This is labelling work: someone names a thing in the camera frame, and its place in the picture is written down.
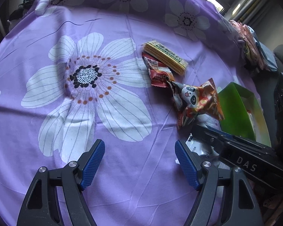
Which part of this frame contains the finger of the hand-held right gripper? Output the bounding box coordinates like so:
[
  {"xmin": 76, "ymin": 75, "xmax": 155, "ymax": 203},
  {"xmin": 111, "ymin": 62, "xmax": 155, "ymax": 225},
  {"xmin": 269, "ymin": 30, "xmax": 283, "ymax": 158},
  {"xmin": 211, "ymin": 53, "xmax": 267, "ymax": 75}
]
[
  {"xmin": 193, "ymin": 124, "xmax": 230, "ymax": 150},
  {"xmin": 206, "ymin": 126, "xmax": 278, "ymax": 158}
]

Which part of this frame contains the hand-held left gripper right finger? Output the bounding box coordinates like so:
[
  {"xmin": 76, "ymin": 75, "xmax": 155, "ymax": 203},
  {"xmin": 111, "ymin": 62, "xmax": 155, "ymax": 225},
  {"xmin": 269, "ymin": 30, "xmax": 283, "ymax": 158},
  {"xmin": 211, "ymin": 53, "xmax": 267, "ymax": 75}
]
[{"xmin": 175, "ymin": 140, "xmax": 265, "ymax": 226}]

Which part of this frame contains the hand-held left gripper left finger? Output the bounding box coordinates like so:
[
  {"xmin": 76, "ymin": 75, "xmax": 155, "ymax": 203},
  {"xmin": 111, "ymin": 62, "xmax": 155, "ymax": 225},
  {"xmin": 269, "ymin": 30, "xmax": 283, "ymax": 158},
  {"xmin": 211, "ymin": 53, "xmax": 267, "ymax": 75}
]
[{"xmin": 16, "ymin": 139, "xmax": 106, "ymax": 226}]

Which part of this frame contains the green paper box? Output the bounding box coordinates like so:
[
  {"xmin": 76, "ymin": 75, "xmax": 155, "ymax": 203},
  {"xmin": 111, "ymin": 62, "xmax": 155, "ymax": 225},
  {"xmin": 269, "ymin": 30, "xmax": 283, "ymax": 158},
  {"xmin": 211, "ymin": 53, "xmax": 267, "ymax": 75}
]
[{"xmin": 217, "ymin": 82, "xmax": 272, "ymax": 147}]

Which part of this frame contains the panda print snack packet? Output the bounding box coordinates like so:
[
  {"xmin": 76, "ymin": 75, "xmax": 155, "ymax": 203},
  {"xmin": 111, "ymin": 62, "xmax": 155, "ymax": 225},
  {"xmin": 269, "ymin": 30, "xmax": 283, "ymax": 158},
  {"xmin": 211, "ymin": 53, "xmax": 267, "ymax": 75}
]
[{"xmin": 168, "ymin": 78, "xmax": 225, "ymax": 130}]

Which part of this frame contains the yellow wafer packet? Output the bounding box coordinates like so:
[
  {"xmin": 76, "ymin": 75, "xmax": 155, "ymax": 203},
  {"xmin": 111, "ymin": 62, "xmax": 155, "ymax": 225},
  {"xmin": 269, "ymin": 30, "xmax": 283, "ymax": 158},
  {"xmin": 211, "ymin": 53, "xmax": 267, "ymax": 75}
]
[{"xmin": 143, "ymin": 40, "xmax": 189, "ymax": 76}]

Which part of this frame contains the small red white snack packet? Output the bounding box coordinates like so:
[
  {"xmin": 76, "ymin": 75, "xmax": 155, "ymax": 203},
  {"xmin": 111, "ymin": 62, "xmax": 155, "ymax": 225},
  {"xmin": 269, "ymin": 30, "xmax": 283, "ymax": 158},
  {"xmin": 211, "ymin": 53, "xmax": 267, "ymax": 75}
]
[{"xmin": 141, "ymin": 52, "xmax": 167, "ymax": 70}]

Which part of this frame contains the person's right hand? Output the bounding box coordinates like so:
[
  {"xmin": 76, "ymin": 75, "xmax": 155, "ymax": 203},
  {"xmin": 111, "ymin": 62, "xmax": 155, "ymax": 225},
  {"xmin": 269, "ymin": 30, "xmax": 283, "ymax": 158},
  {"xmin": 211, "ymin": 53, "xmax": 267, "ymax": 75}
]
[{"xmin": 262, "ymin": 191, "xmax": 283, "ymax": 210}]

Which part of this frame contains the purple floral cloth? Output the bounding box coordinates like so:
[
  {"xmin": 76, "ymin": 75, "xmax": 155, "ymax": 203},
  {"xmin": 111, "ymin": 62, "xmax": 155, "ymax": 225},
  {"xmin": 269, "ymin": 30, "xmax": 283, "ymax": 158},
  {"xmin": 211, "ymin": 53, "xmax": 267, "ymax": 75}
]
[{"xmin": 0, "ymin": 0, "xmax": 270, "ymax": 226}]

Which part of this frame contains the pile of folded cloths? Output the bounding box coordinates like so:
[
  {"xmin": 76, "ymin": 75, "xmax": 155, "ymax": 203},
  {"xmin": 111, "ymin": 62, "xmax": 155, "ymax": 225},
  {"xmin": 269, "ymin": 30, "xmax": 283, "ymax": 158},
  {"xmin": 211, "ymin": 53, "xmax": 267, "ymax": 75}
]
[{"xmin": 228, "ymin": 20, "xmax": 277, "ymax": 72}]

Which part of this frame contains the black clothing pile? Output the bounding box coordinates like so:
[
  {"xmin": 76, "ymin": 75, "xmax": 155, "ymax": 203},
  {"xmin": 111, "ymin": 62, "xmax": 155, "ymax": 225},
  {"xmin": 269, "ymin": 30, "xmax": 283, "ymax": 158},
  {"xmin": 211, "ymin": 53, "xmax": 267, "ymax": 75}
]
[{"xmin": 8, "ymin": 0, "xmax": 42, "ymax": 22}]

